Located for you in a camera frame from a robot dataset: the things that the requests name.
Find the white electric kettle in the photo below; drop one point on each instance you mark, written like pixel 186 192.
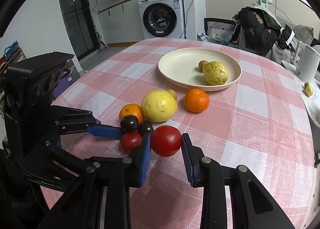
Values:
pixel 306 60

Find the dark plum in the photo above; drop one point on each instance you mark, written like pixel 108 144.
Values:
pixel 129 123
pixel 145 127

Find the orange tangerine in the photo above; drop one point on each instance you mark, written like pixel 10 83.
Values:
pixel 132 109
pixel 196 100

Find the red tomato front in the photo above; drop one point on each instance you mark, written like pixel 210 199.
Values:
pixel 166 140

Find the dark plum left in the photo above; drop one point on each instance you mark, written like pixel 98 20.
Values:
pixel 129 123

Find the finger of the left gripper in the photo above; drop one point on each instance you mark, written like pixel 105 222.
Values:
pixel 100 128

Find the grey sofa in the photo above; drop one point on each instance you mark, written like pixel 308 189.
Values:
pixel 302 33

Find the small yellow fruit on side table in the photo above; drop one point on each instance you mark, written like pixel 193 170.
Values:
pixel 308 89

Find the red tomato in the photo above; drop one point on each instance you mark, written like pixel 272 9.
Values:
pixel 129 141
pixel 166 140

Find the small brown longan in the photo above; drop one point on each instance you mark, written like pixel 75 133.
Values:
pixel 172 93
pixel 202 64

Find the white washing machine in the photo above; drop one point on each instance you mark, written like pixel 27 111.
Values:
pixel 162 18

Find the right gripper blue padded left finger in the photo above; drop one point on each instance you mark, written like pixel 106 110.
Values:
pixel 98 191

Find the pile of dark clothes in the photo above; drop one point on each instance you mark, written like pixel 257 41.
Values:
pixel 258 30

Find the cream round plate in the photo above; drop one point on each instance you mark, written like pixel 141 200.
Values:
pixel 181 67

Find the purple bag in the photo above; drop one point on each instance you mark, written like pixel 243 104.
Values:
pixel 65 82

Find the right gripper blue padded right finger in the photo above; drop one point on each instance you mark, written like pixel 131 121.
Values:
pixel 252 205

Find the black mesh chair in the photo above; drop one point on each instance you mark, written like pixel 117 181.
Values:
pixel 219 30

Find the rough yellow-green citrus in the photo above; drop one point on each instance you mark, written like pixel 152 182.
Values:
pixel 215 73

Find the white lower cabinets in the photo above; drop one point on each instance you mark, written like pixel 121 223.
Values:
pixel 122 23

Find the dark plum right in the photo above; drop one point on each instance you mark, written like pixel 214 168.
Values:
pixel 145 127

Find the dark glass door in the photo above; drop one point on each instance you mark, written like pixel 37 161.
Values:
pixel 79 25

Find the pink checked tablecloth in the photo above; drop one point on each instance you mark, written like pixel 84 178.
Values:
pixel 260 122

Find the smooth yellow lemon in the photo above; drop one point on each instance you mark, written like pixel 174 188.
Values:
pixel 158 106

